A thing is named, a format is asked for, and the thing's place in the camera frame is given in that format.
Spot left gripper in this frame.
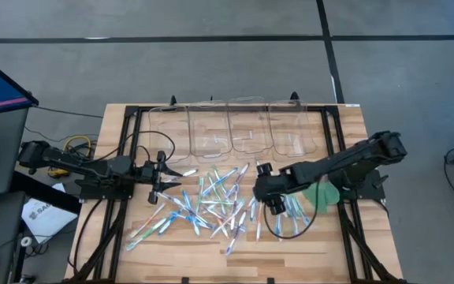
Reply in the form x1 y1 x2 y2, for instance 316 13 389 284
134 151 184 205

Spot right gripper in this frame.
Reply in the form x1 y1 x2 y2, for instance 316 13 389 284
252 160 292 216

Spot green cloth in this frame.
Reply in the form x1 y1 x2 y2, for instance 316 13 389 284
302 181 341 215

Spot clear plastic bin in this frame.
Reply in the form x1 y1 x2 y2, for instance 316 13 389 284
268 98 318 159
187 99 234 163
226 95 275 159
147 103 192 165

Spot black diagonal beam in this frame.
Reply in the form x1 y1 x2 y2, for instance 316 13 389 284
10 170 83 215

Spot white printed booklet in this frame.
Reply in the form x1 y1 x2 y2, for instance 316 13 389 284
20 182 79 245

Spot dark grey desk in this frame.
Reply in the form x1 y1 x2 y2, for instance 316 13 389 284
0 191 26 284

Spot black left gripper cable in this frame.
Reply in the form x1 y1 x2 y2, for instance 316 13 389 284
88 129 177 165

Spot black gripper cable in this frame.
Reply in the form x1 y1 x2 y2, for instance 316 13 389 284
263 177 322 241
88 129 177 165

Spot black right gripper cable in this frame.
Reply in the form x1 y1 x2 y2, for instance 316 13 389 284
263 177 322 241

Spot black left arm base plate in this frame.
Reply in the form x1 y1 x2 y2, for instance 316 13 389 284
74 177 136 201

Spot yellow cable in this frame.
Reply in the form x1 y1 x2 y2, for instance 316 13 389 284
61 134 93 157

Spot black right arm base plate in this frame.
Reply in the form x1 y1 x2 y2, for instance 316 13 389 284
326 168 386 201

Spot thick black cable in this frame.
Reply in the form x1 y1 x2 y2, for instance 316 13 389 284
72 198 104 275

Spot thin black monitor cable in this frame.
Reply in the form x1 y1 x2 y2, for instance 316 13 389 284
31 103 106 119

